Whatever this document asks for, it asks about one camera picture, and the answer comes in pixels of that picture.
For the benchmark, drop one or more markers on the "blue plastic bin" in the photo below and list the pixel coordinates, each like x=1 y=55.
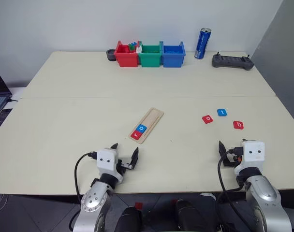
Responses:
x=173 y=60

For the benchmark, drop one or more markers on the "green plastic bin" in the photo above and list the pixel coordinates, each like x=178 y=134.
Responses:
x=150 y=60

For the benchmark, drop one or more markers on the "red letter tile o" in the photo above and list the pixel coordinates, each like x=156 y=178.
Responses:
x=207 y=119

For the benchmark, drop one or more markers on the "white toy piece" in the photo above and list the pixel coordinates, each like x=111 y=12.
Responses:
x=139 y=49

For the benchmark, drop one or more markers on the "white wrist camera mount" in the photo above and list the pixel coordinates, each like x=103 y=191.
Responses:
x=254 y=148
x=106 y=157

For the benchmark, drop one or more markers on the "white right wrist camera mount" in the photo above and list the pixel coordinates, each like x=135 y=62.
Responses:
x=254 y=148

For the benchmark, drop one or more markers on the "grey remote controller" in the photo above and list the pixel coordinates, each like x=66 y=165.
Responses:
x=232 y=62

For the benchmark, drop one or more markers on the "blue letter tile t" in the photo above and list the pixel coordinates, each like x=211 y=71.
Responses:
x=221 y=112

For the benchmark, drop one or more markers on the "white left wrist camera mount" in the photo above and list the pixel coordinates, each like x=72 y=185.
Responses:
x=106 y=157

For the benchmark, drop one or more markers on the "wooden letter tray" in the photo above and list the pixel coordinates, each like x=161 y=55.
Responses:
x=153 y=118

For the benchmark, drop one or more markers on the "black round holder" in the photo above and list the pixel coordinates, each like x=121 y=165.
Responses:
x=111 y=55

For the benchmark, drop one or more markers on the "small red floor marker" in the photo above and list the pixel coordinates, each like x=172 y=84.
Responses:
x=138 y=206

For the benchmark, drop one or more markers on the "black flat device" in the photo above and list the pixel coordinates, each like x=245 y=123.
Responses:
x=0 y=119

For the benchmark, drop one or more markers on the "red letter tile b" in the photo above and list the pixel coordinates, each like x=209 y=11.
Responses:
x=238 y=125

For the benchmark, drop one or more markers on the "green toy brick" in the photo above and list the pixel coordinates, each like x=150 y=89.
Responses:
x=131 y=47

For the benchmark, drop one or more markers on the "red plastic bin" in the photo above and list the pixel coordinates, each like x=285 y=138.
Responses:
x=126 y=59

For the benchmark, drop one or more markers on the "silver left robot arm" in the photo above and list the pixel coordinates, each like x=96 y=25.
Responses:
x=93 y=200

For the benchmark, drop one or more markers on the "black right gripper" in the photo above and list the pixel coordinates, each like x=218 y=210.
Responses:
x=231 y=158

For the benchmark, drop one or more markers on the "blue drink can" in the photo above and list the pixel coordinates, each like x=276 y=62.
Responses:
x=202 y=43

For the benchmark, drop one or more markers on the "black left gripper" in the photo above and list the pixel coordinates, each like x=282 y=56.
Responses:
x=124 y=165

